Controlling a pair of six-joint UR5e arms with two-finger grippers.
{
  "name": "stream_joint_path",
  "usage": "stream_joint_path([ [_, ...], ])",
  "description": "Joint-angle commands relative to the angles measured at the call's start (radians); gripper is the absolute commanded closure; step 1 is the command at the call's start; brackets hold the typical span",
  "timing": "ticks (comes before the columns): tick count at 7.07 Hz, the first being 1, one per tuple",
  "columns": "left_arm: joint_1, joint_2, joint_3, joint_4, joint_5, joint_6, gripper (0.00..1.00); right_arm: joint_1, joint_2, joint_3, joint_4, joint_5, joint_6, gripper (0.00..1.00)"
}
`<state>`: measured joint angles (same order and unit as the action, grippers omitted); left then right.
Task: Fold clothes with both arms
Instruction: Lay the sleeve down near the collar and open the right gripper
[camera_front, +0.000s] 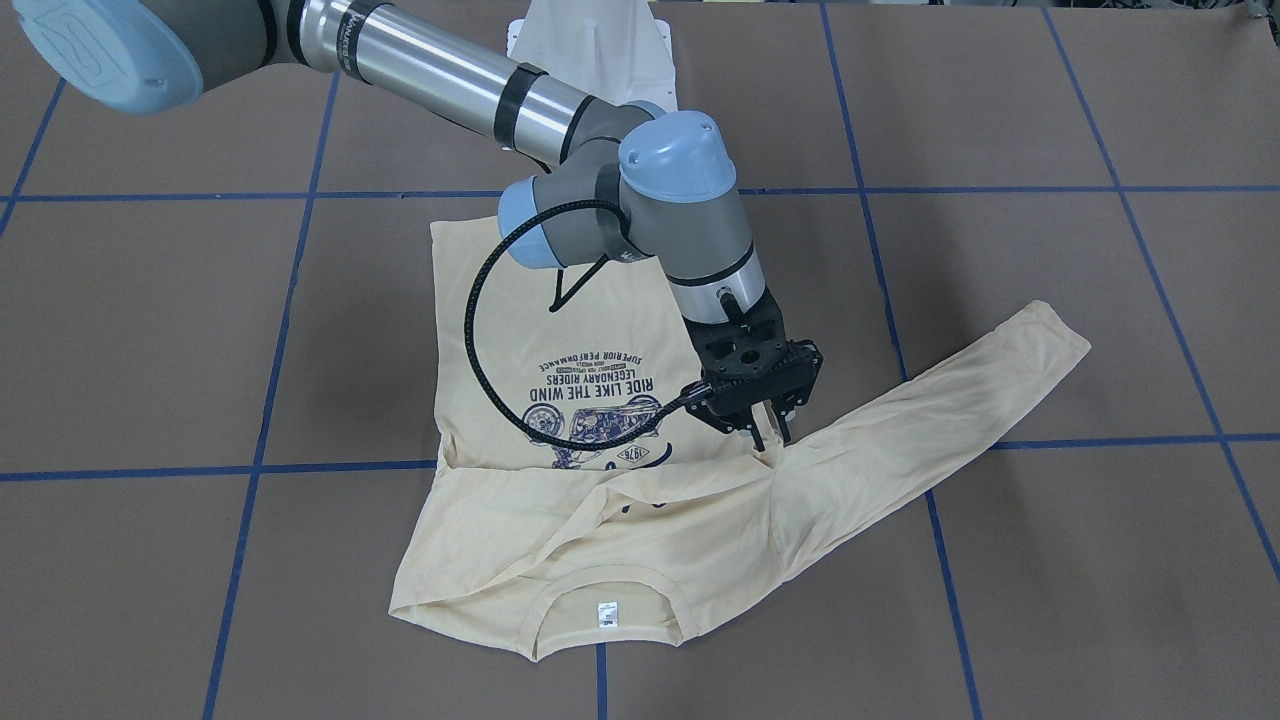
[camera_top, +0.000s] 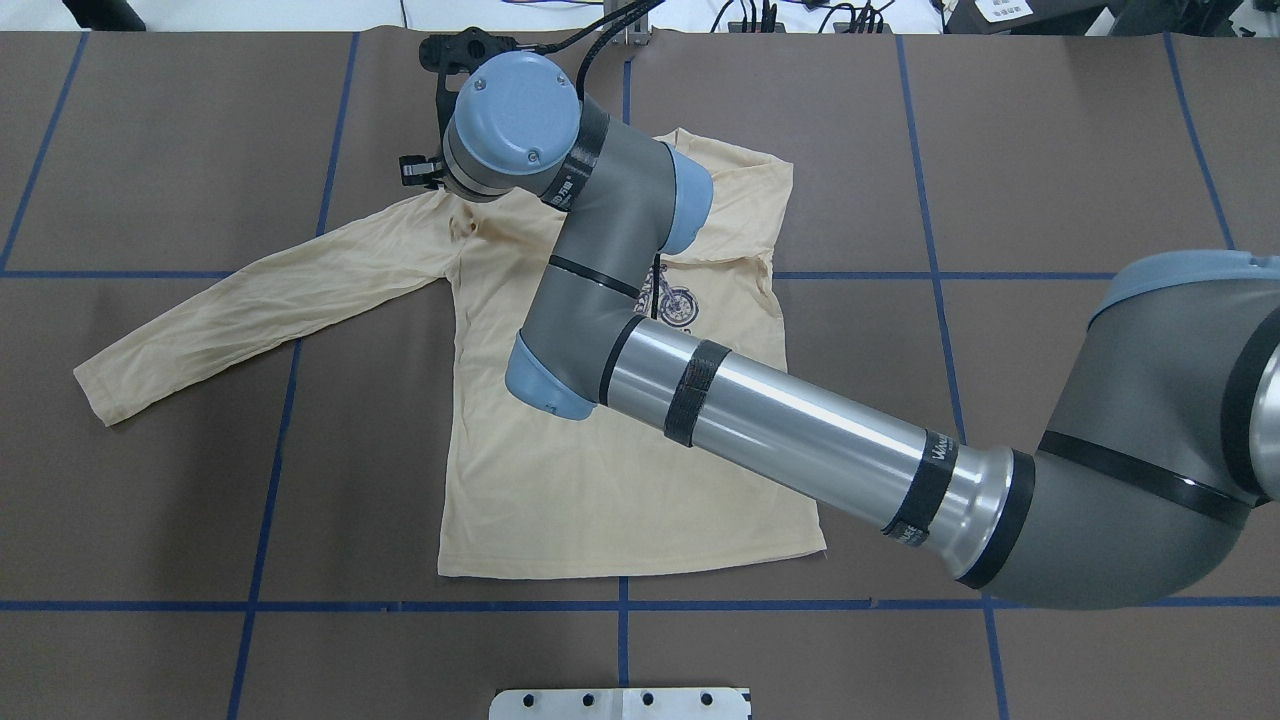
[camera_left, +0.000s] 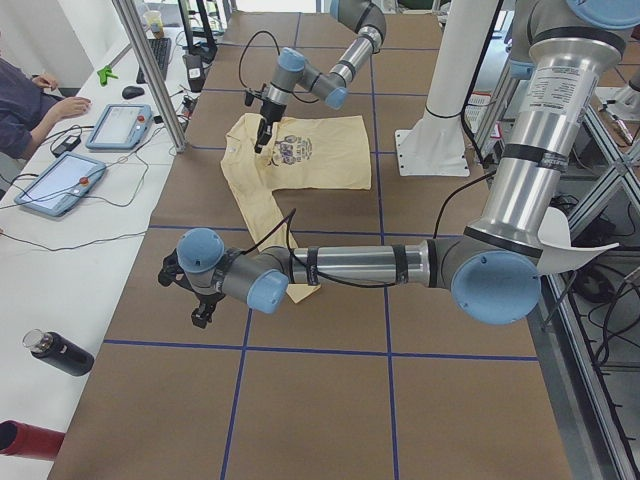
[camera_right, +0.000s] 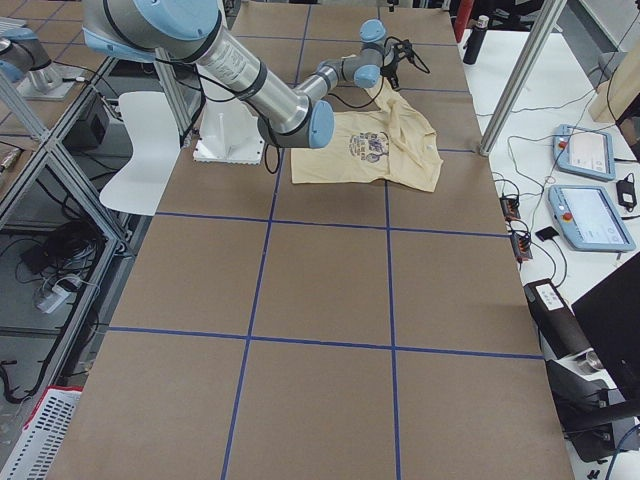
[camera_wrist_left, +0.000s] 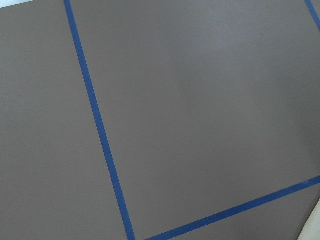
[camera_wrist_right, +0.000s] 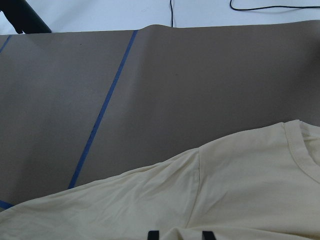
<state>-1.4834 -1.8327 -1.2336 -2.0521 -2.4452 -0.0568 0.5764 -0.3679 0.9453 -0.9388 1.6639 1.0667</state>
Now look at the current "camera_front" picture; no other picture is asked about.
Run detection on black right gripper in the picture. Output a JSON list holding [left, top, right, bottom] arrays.
[[682, 288, 823, 445]]

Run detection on cream yellow graphic shirt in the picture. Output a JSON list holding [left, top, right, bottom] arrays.
[[389, 218, 1091, 661]]

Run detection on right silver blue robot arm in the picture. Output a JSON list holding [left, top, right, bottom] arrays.
[[12, 1, 822, 450]]

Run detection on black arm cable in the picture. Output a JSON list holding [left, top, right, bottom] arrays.
[[462, 200, 713, 451]]

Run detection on white pedestal column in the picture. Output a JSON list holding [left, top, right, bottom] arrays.
[[507, 1, 678, 111]]

